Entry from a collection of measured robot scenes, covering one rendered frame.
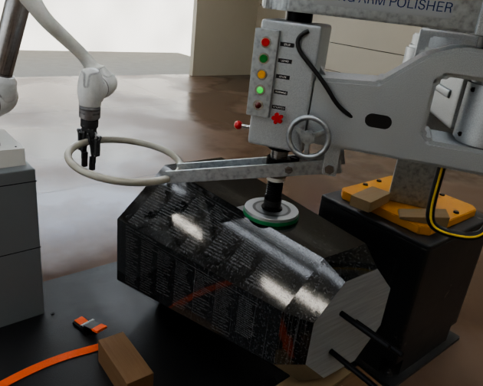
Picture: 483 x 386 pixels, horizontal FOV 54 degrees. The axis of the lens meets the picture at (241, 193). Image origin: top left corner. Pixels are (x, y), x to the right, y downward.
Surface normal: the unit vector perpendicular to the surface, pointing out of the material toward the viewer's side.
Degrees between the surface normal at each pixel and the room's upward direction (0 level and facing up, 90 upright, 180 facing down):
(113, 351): 0
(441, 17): 90
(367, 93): 90
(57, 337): 0
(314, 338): 90
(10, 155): 90
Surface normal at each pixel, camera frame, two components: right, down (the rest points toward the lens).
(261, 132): -0.31, 0.33
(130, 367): 0.11, -0.92
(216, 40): 0.64, 0.36
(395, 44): -0.76, 0.18
